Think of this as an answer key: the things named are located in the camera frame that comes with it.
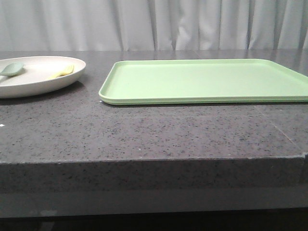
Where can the yellow plastic fork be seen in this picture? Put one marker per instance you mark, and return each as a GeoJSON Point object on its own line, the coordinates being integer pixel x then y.
{"type": "Point", "coordinates": [66, 71]}

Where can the cream round plate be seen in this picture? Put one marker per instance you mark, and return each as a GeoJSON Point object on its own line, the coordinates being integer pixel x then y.
{"type": "Point", "coordinates": [35, 76]}

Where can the light green plastic tray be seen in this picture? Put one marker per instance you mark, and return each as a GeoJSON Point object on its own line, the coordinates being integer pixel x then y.
{"type": "Point", "coordinates": [202, 81]}

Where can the sage green plastic spoon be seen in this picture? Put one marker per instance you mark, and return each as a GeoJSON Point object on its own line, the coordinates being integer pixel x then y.
{"type": "Point", "coordinates": [12, 69]}

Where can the white pleated curtain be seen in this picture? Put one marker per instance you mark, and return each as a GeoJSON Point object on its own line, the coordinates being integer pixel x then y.
{"type": "Point", "coordinates": [152, 25]}

